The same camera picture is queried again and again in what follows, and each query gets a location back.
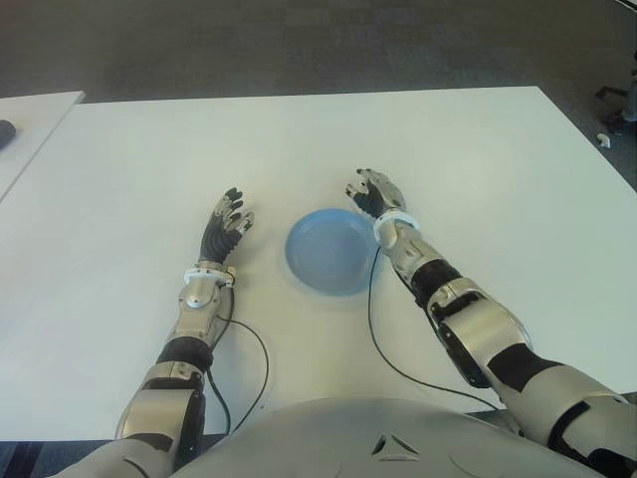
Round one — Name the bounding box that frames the white side table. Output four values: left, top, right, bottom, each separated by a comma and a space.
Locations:
0, 90, 86, 203

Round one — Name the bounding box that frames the blue plate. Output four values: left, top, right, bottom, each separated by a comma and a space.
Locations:
284, 207, 375, 299

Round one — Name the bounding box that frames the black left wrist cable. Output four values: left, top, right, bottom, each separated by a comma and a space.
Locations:
206, 286, 270, 434

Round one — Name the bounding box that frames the black office chair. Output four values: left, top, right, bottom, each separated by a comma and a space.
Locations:
594, 84, 633, 109

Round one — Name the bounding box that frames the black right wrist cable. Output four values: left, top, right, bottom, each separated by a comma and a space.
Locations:
366, 246, 499, 412

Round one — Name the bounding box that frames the grey robot torso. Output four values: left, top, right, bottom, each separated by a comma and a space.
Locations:
168, 396, 563, 478

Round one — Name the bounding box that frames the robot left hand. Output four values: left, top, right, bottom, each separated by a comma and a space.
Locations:
197, 187, 256, 265

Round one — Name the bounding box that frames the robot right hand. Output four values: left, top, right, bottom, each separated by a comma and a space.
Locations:
344, 167, 408, 220

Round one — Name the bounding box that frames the seated person in jeans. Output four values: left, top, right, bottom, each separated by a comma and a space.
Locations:
619, 44, 637, 123

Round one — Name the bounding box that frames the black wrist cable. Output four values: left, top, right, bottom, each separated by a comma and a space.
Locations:
366, 246, 499, 412
206, 286, 270, 434

